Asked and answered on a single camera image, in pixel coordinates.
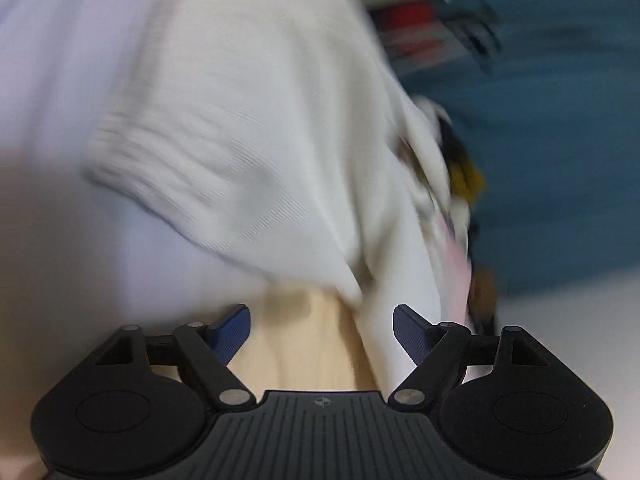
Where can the blue curtain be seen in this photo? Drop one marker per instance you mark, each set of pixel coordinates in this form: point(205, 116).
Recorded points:
point(550, 160)

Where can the black cloth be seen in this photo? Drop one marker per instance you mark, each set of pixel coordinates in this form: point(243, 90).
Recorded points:
point(450, 140)

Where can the brown plush toy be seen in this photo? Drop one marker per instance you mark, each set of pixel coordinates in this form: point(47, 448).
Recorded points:
point(484, 290)

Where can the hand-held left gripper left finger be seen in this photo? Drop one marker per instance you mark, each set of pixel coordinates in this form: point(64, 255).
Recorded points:
point(232, 331)

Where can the white knit sweater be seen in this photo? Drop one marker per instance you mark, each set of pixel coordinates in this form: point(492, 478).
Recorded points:
point(250, 135)

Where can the white metal rack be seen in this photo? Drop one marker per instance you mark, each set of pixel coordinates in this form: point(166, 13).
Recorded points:
point(450, 35)

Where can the yellow cloth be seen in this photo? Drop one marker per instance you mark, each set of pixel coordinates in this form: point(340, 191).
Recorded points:
point(467, 177)

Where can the pastel blanket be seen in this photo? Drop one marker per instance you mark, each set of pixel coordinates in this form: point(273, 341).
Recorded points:
point(40, 220)

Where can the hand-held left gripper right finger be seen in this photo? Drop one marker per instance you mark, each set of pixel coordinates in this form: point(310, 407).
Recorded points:
point(410, 332)

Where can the red cloth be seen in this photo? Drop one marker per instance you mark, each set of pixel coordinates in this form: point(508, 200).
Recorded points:
point(410, 16)

